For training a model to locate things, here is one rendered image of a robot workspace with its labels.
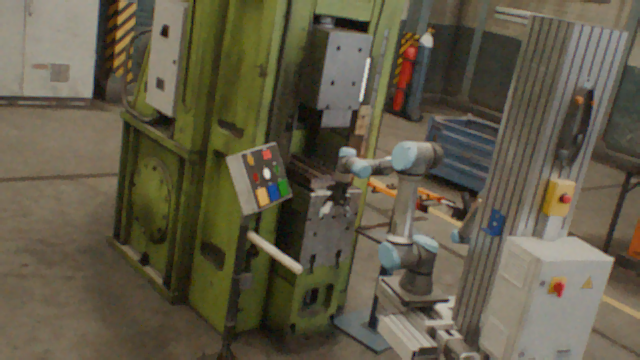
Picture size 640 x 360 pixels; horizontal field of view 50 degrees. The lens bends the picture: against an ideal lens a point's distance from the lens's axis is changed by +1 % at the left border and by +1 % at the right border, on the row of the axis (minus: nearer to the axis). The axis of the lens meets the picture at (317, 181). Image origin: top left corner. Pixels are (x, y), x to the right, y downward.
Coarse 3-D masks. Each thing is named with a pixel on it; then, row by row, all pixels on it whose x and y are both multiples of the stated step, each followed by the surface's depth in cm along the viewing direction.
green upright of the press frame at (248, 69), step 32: (256, 0) 358; (288, 0) 339; (256, 32) 359; (288, 32) 346; (224, 64) 374; (256, 64) 351; (224, 96) 380; (256, 96) 352; (224, 128) 382; (256, 128) 354; (224, 160) 388; (224, 192) 390; (224, 224) 392; (224, 256) 395; (192, 288) 414; (224, 288) 386; (256, 288) 392; (256, 320) 401
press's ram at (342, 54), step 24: (312, 24) 364; (312, 48) 356; (336, 48) 351; (360, 48) 361; (312, 72) 357; (336, 72) 356; (360, 72) 367; (312, 96) 358; (336, 96) 362; (360, 96) 373
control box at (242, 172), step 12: (240, 156) 314; (252, 156) 322; (276, 156) 341; (240, 168) 315; (252, 168) 320; (264, 168) 328; (240, 180) 316; (252, 180) 317; (264, 180) 326; (276, 180) 335; (240, 192) 317; (252, 192) 315; (240, 204) 318; (252, 204) 316
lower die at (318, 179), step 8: (296, 160) 396; (296, 168) 385; (304, 168) 384; (312, 168) 385; (296, 176) 381; (304, 176) 375; (312, 176) 375; (320, 176) 375; (312, 184) 373; (320, 184) 376; (328, 184) 380
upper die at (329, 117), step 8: (304, 104) 372; (304, 112) 372; (312, 112) 367; (320, 112) 362; (328, 112) 362; (336, 112) 366; (344, 112) 369; (312, 120) 367; (320, 120) 362; (328, 120) 364; (336, 120) 368; (344, 120) 371
